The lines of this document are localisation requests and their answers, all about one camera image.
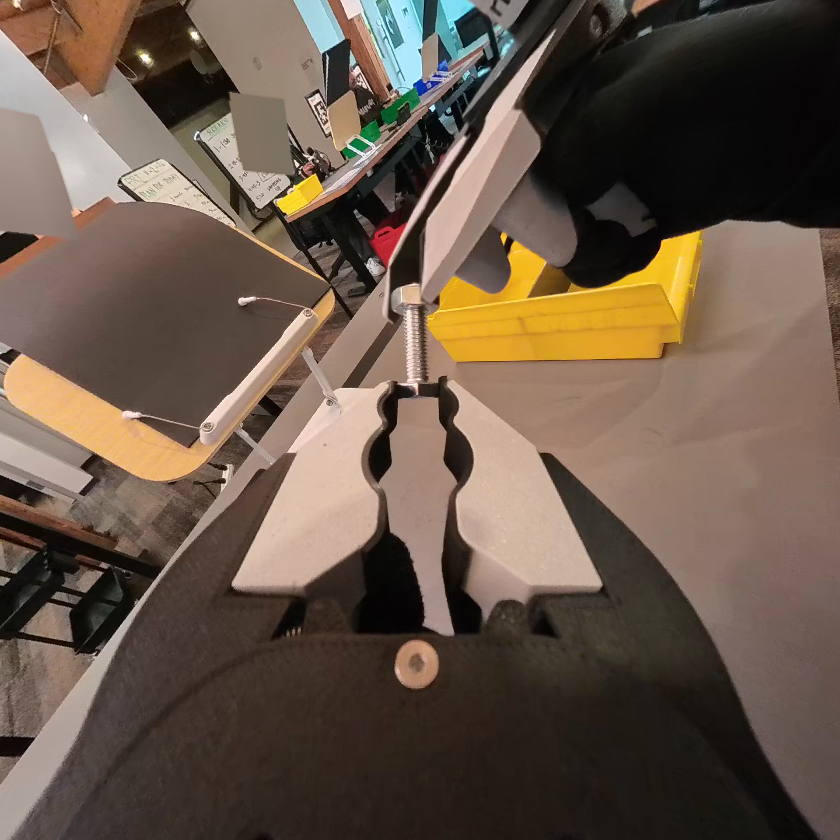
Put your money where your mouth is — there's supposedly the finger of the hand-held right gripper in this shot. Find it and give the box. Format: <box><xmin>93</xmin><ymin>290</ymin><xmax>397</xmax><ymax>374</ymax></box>
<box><xmin>382</xmin><ymin>38</ymin><xmax>527</xmax><ymax>325</ymax></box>
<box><xmin>420</xmin><ymin>34</ymin><xmax>552</xmax><ymax>306</ymax></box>

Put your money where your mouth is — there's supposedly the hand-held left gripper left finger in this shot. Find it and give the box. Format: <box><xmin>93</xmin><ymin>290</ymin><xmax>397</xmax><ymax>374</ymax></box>
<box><xmin>231</xmin><ymin>381</ymin><xmax>403</xmax><ymax>624</ymax></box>

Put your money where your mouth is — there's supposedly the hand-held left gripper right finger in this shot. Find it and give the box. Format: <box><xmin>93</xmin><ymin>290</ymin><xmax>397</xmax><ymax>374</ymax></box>
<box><xmin>436</xmin><ymin>375</ymin><xmax>603</xmax><ymax>634</ymax></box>

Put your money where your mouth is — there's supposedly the steel hex bolt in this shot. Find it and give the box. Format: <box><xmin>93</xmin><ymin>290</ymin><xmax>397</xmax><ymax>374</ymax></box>
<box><xmin>388</xmin><ymin>283</ymin><xmax>439</xmax><ymax>388</ymax></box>

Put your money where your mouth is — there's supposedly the yellow storage bin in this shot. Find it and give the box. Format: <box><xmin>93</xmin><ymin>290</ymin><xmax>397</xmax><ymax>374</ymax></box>
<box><xmin>427</xmin><ymin>230</ymin><xmax>704</xmax><ymax>363</ymax></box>

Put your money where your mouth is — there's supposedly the person's right forearm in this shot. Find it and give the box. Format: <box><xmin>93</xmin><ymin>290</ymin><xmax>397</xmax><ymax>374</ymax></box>
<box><xmin>755</xmin><ymin>0</ymin><xmax>840</xmax><ymax>231</ymax></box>

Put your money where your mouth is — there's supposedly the person's right hand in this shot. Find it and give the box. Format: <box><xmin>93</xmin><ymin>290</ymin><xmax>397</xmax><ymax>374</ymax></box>
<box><xmin>521</xmin><ymin>0</ymin><xmax>756</xmax><ymax>290</ymax></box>

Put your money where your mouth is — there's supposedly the red tote basket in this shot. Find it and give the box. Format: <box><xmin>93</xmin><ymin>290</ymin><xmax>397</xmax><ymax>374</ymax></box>
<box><xmin>371</xmin><ymin>223</ymin><xmax>411</xmax><ymax>263</ymax></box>

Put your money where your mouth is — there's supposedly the small yellow bin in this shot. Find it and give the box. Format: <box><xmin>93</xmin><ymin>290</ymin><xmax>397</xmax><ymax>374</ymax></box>
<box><xmin>276</xmin><ymin>176</ymin><xmax>324</xmax><ymax>214</ymax></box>

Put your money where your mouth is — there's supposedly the whiteboard with handwriting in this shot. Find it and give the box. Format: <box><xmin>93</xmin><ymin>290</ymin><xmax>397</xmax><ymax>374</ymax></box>
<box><xmin>196</xmin><ymin>118</ymin><xmax>290</xmax><ymax>211</ymax></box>
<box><xmin>118</xmin><ymin>157</ymin><xmax>234</xmax><ymax>227</ymax></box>

